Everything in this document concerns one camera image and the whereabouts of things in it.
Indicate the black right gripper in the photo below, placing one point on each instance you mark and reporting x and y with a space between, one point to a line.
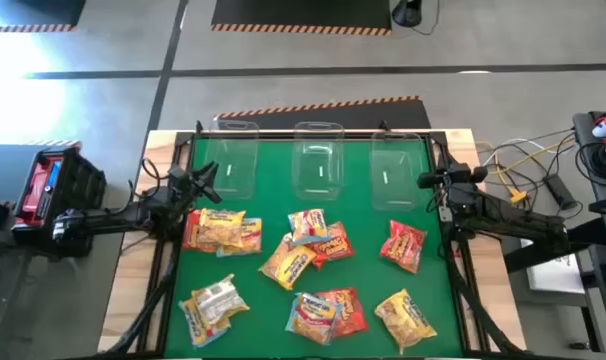
463 192

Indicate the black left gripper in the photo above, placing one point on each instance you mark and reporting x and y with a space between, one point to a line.
190 189

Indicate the yellow Maruchan noodle pack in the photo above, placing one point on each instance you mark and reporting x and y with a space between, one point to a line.
223 226
285 262
405 320
218 300

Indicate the blue-edged Maruchan noodle pack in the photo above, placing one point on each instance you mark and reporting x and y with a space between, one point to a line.
250 237
308 226
200 330

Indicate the red Maruchan noodle pack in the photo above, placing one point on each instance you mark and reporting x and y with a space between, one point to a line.
350 312
192 232
335 247
403 246

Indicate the pink yellow snack bag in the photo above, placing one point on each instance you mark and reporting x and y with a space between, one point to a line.
310 320

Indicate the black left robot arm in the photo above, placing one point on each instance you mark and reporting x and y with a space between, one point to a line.
113 220

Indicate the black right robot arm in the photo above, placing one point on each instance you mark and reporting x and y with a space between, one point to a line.
508 220

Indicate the clear plastic bin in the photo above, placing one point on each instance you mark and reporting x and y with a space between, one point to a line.
230 165
318 165
398 175

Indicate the hazard-striped black floor mat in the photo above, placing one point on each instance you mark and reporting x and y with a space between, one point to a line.
58 143
373 117
48 10
303 12

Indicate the black power brick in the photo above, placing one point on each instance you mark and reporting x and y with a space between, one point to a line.
560 191

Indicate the black and red crate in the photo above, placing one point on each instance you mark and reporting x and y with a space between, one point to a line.
73 200

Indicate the white board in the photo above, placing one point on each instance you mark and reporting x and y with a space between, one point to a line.
553 275

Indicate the black side desk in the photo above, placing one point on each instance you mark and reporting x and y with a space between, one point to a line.
583 235

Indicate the black stand base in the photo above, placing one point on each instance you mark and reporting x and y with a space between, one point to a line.
407 12

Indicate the small black floor object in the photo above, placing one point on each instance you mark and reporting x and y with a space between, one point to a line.
579 345

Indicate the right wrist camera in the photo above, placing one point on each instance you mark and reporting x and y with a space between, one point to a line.
460 171

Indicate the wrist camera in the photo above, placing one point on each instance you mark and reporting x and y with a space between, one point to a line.
460 171
177 173

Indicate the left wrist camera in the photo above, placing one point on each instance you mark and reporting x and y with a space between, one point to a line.
177 173

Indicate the black table frame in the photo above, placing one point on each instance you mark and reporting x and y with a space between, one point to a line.
183 140

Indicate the black diagonal frame brace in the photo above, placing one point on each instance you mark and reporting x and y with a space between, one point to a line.
480 320
150 305

